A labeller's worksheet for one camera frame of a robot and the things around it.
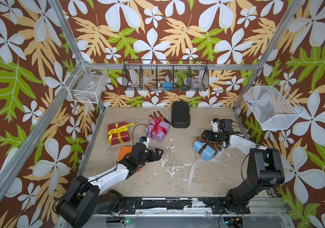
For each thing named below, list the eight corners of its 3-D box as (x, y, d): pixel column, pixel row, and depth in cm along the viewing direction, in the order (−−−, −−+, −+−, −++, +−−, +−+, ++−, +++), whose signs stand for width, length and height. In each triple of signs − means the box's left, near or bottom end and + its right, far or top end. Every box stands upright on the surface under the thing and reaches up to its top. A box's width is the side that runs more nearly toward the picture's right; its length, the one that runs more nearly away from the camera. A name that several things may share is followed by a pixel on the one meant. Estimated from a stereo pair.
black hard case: (172, 129, 108) (172, 123, 103) (170, 105, 124) (171, 99, 119) (190, 129, 108) (192, 123, 103) (186, 105, 124) (187, 99, 119)
